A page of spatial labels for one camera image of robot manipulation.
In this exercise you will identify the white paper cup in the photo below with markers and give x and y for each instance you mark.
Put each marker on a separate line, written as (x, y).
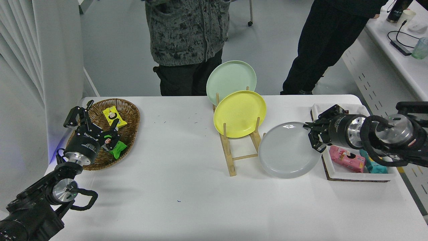
(408, 16)

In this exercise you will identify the yellow plate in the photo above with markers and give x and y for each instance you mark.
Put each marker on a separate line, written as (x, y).
(239, 113)

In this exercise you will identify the person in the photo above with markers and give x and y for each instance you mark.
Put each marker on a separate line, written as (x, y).
(187, 33)
(321, 43)

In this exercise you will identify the chair leg with caster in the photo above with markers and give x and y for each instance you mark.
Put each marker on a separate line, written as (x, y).
(250, 22)

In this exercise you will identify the white computer mouse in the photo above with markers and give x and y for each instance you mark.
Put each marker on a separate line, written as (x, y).
(418, 28)

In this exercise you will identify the pink snack packet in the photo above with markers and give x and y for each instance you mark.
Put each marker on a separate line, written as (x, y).
(346, 159)

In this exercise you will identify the brown wicker basket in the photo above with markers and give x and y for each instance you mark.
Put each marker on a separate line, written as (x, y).
(128, 110)

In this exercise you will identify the person's hand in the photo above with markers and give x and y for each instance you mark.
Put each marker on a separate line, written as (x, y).
(376, 16)

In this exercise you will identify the black bottle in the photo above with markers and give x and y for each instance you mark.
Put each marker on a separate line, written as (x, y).
(396, 13)

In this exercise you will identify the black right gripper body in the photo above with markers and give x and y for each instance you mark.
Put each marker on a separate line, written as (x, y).
(338, 130)

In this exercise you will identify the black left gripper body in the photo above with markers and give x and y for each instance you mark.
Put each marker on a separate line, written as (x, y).
(85, 142)

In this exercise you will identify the green snack packet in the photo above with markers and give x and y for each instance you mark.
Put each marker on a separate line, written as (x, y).
(119, 149)

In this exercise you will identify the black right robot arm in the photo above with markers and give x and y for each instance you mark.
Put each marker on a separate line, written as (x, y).
(411, 144)

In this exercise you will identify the wooden plate rack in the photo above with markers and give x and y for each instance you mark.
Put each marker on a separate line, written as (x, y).
(230, 164)

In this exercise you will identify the grey plate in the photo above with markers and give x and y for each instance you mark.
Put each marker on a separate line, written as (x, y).
(287, 154)

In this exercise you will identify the teal snack packet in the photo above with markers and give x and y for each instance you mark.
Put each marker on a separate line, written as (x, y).
(378, 169)

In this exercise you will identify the translucent green cup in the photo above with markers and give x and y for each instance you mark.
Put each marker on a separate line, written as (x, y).
(420, 49)

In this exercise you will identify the white tray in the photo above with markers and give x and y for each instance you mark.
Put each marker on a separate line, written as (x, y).
(329, 167)

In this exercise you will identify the pale green plate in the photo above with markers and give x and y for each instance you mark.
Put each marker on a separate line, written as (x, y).
(230, 77)

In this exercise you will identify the yellow snack packet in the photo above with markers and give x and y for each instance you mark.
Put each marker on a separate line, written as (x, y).
(112, 115)

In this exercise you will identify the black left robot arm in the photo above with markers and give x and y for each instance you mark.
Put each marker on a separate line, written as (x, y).
(33, 211)

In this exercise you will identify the white side table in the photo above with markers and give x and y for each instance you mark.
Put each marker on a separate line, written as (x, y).
(384, 80)

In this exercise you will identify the white curtain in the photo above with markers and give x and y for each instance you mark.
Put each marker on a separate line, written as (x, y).
(33, 50)

